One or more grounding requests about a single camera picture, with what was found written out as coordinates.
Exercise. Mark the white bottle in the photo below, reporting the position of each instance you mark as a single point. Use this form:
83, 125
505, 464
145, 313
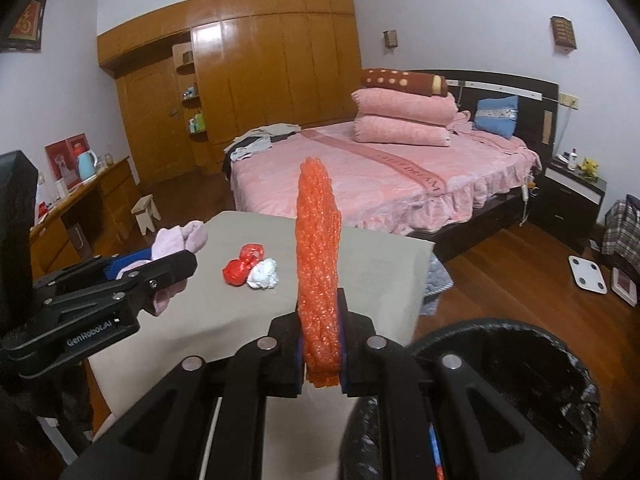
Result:
572, 159

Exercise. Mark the white crumpled paper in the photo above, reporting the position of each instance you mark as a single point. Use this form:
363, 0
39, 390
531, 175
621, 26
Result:
263, 274

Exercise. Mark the small wooden stool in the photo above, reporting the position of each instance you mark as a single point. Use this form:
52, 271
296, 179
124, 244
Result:
145, 210

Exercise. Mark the black garment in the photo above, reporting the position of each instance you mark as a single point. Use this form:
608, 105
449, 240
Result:
228, 165

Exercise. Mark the green container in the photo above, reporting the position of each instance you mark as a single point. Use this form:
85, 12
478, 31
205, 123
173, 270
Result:
197, 122

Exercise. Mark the dark headboard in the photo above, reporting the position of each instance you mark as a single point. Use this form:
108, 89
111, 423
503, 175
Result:
535, 110

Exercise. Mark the grey quilted cloth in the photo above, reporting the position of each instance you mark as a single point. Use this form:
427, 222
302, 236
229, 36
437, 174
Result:
436, 285

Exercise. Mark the white pink flat box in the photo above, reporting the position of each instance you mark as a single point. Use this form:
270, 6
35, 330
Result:
627, 286

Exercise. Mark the red photo board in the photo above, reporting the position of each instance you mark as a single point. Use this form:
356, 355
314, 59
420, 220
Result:
62, 157

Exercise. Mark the plaid bag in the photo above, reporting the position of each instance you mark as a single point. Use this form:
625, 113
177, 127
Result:
622, 235

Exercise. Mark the pile of light clothes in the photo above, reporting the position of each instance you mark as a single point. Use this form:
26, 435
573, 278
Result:
265, 137

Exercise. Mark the white bathroom scale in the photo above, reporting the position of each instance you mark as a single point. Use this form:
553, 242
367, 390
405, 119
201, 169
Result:
590, 274

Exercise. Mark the orange foam net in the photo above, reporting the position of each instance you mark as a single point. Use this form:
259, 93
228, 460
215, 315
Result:
317, 260

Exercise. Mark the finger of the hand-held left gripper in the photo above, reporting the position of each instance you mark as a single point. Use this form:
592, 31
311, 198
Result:
165, 270
127, 266

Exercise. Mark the dark nightstand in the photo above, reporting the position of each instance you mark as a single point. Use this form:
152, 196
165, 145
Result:
565, 200

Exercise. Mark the light blue kettle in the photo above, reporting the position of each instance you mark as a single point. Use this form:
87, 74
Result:
87, 165

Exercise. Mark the yellow plush toy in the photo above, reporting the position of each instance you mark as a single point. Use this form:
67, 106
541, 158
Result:
590, 169

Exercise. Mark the black trash bin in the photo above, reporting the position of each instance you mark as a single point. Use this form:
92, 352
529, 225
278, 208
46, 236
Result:
540, 385

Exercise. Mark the wooden desk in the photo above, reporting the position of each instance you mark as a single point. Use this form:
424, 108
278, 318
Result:
110, 195

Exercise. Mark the pink bed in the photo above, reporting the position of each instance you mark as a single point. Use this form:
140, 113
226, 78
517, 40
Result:
390, 175

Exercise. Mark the pink sock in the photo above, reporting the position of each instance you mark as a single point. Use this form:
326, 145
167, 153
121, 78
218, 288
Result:
175, 240

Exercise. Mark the yellow wall socket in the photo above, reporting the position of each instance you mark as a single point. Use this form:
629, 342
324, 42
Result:
570, 101

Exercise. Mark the large wooden wall lamp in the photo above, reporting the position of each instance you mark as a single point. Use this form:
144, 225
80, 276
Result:
563, 32

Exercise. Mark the wooden wardrobe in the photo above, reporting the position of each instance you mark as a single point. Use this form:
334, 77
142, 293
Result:
275, 70

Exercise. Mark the brown dotted bolster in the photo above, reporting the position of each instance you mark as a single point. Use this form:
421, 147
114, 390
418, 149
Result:
400, 80

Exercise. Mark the small wooden wall lamp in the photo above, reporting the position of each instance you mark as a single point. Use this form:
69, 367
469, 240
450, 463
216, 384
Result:
390, 40

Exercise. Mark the blue cushion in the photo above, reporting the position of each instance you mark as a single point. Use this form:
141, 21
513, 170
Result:
495, 115

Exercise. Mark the red plastic bag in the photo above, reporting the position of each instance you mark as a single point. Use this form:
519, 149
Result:
235, 270

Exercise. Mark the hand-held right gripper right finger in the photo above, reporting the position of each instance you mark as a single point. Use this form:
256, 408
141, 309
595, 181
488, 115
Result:
342, 345

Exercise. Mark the framed wall picture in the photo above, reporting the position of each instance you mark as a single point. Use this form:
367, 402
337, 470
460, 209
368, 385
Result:
25, 22

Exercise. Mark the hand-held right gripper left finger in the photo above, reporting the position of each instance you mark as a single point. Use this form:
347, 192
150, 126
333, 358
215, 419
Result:
300, 360

